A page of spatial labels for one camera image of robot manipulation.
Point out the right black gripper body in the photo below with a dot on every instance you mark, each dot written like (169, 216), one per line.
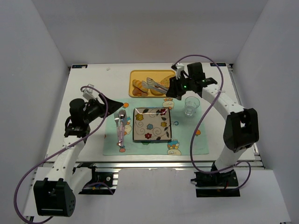
(173, 87)

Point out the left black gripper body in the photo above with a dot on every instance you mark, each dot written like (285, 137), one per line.
(104, 106)

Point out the metal serving tongs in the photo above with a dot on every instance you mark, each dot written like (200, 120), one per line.
(147, 82)

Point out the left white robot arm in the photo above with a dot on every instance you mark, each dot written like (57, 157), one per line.
(55, 195)

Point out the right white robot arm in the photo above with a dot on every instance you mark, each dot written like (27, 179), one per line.
(241, 124)

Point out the seeded bread slice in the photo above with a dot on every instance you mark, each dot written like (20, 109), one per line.
(166, 81)

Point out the reddish brown bread piece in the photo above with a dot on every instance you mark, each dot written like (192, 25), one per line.
(139, 93)

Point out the striped bread roll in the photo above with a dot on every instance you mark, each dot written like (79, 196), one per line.
(138, 84)

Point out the sugared orange donut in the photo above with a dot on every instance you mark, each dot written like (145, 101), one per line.
(156, 91)

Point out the clear drinking glass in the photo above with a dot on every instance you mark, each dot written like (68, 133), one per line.
(191, 105)

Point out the yellow plastic tray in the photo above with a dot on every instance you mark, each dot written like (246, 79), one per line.
(142, 75)

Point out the green cartoon placemat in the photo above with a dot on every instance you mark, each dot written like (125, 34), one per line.
(183, 127)

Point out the square floral ceramic plate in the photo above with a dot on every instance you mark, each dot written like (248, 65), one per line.
(151, 124)

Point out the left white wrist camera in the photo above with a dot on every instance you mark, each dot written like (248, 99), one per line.
(88, 92)

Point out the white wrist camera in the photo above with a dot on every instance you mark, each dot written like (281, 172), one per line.
(178, 68)
(88, 92)

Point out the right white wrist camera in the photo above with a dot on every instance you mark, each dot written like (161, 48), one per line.
(178, 68)

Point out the fork with pink handle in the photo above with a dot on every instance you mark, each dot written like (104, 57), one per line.
(116, 119)

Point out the spoon with pink handle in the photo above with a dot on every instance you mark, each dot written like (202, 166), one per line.
(122, 142)

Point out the knife with pink handle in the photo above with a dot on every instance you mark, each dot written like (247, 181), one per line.
(123, 117)

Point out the aluminium table front rail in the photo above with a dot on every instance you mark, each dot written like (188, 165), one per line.
(148, 164)

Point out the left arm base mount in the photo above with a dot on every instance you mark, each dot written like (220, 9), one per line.
(103, 180)

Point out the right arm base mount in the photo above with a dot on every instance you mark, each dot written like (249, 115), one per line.
(216, 185)

